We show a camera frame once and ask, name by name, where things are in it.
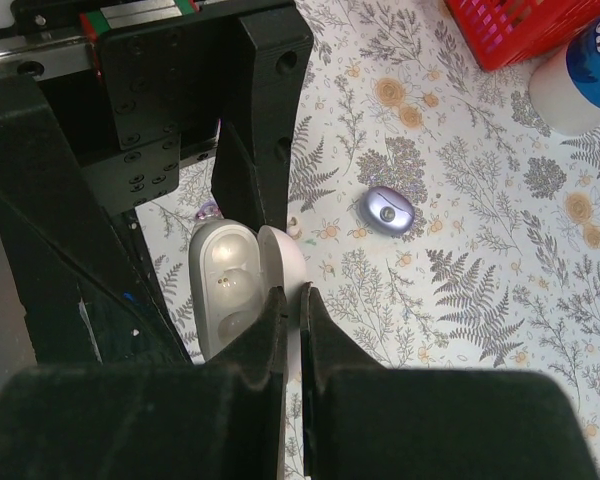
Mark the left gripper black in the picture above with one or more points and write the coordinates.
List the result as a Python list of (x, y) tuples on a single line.
[(113, 93)]

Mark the red plastic shopping basket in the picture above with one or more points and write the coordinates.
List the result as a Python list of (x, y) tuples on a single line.
[(504, 33)]

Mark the blue white wipes tub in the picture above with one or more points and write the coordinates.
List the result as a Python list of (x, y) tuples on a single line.
[(565, 91)]

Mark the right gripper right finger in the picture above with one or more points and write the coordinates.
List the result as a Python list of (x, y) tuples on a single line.
[(362, 420)]

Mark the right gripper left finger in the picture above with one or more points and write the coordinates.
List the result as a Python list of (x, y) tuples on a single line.
[(223, 419)]

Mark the floral table mat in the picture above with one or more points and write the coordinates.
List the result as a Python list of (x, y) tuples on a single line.
[(501, 267)]

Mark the white earbud charging case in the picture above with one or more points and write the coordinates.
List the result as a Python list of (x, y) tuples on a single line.
[(231, 270)]

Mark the white earbud on mat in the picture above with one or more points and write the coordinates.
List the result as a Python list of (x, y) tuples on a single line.
[(293, 228)]

